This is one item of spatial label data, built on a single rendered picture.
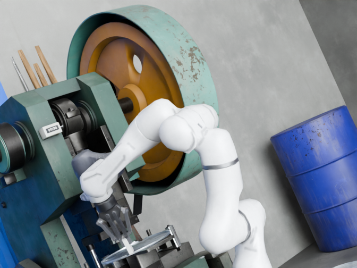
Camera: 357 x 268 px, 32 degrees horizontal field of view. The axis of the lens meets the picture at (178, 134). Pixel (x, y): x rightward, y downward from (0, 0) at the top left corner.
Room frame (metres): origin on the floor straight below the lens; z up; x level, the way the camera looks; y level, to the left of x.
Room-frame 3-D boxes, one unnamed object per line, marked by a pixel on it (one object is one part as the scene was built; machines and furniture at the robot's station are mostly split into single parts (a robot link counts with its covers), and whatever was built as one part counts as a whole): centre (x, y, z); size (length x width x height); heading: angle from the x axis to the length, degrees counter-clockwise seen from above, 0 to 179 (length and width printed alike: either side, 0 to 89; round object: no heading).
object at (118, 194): (2.46, 0.38, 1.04); 0.17 x 0.15 x 0.30; 39
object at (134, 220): (2.50, 0.41, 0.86); 0.20 x 0.16 x 0.05; 129
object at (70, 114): (2.49, 0.40, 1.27); 0.21 x 0.12 x 0.34; 39
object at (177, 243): (2.51, 0.19, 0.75); 0.03 x 0.03 x 0.10; 39
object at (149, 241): (2.40, 0.33, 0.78); 0.29 x 0.29 x 0.01
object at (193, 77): (2.79, 0.21, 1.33); 1.03 x 0.28 x 0.82; 39
